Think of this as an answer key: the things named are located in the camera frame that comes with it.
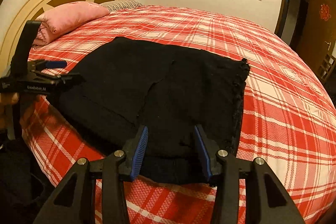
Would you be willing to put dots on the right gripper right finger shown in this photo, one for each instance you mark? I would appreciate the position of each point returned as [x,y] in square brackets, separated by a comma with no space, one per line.
[207,153]

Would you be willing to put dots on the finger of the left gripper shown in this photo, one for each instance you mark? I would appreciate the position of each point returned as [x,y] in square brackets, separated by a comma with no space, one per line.
[61,83]
[40,65]

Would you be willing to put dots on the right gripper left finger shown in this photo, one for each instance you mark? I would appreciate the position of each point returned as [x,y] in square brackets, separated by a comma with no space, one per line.
[134,150]

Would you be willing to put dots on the black pants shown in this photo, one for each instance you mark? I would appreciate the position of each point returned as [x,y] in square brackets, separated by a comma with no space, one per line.
[169,89]

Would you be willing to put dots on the person's black clothing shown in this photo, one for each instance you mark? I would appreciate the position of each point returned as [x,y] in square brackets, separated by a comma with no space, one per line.
[24,187]

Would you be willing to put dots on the person's left hand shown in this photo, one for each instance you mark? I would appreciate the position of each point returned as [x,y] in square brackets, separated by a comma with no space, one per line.
[27,106]

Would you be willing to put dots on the pink folded blanket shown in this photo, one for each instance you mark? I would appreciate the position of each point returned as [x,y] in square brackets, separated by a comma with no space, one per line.
[65,18]

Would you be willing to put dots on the red plaid bed cover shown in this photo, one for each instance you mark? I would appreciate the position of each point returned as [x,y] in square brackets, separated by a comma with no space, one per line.
[289,119]

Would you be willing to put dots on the grey striped pillow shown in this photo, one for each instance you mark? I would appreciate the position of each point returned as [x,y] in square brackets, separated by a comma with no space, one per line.
[113,6]

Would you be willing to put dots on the wooden chair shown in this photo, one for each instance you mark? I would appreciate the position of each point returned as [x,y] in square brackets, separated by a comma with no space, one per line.
[326,68]

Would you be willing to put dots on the brown wooden door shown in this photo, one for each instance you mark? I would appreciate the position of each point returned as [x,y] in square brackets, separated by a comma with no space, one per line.
[318,36]

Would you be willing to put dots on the red door decoration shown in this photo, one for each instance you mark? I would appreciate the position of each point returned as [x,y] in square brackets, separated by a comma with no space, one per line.
[324,12]

